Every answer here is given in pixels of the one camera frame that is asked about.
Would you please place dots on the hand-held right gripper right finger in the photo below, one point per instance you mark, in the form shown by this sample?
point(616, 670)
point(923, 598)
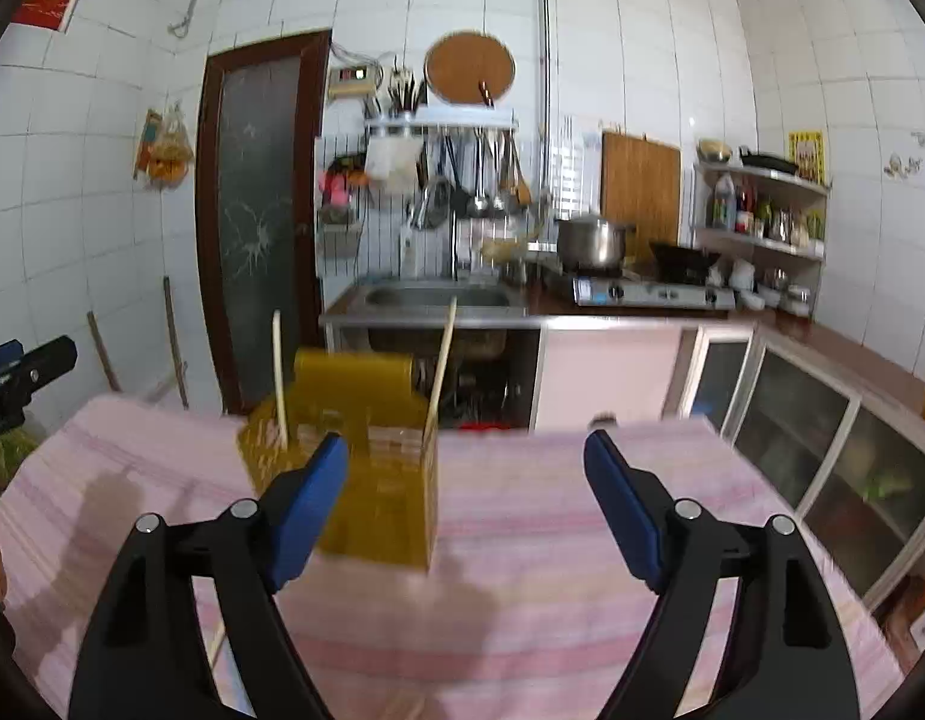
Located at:
point(624, 502)

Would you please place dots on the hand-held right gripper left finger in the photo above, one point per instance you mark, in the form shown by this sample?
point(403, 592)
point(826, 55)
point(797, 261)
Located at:
point(312, 502)

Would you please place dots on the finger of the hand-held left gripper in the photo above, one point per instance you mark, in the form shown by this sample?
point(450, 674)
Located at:
point(3, 356)
point(50, 360)

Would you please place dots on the yellow perforated utensil holder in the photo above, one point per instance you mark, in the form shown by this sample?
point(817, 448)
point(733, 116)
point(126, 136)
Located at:
point(380, 480)

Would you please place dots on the green yellow object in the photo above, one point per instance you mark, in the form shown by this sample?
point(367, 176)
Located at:
point(9, 457)

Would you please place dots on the wooden stick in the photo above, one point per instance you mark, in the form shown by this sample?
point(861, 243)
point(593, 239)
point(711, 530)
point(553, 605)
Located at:
point(175, 345)
point(102, 352)

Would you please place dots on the pink cabinet door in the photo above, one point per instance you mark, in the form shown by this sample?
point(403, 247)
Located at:
point(612, 375)

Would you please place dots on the pink striped tablecloth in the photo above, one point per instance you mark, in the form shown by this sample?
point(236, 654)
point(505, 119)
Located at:
point(507, 615)

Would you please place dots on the glass door kitchen cabinet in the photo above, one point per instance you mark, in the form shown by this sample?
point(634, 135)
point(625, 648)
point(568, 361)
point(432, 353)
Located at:
point(807, 427)

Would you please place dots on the steel gas stove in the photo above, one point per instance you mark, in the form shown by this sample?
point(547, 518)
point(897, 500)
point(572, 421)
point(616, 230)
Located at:
point(650, 292)

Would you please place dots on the steel kitchen sink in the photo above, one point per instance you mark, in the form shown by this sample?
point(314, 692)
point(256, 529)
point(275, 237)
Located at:
point(432, 300)

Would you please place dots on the hanging plastic bag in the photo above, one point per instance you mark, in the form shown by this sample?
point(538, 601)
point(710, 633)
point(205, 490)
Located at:
point(166, 150)

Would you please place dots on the black wok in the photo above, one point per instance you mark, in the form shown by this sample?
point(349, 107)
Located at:
point(684, 259)

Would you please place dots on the stack of white bowls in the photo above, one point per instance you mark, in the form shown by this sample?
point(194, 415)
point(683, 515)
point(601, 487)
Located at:
point(740, 276)

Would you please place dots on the small steel cup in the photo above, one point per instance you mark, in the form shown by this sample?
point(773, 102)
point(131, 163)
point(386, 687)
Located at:
point(516, 271)

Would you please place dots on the steel cooking pot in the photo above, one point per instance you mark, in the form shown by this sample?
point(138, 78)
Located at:
point(590, 240)

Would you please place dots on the metal corner shelf rack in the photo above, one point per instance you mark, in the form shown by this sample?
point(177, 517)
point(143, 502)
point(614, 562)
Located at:
point(762, 240)

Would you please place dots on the clear oil bottle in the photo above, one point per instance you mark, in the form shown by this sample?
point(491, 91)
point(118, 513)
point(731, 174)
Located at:
point(723, 206)

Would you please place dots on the rectangular wooden cutting board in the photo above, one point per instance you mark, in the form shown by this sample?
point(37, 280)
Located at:
point(639, 187)

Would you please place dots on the hanging wooden spatula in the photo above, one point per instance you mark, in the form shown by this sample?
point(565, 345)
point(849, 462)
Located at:
point(521, 187)

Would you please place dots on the metal bowl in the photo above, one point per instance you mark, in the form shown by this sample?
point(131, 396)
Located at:
point(714, 151)

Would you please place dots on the black pan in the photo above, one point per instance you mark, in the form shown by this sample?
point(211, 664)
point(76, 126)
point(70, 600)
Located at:
point(768, 161)

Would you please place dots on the white electrical box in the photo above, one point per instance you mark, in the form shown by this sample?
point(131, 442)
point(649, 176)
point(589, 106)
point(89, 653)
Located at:
point(351, 80)

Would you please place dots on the vertical metal pipe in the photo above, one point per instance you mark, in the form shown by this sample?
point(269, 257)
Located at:
point(543, 52)

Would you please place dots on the round wooden cutting board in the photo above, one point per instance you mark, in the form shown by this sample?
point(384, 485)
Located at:
point(462, 67)

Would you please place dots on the yellow wall poster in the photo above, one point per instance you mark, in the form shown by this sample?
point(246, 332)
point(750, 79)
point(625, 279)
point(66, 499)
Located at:
point(806, 156)

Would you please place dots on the white wall utensil rack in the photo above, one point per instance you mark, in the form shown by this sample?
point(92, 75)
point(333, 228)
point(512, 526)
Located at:
point(440, 120)

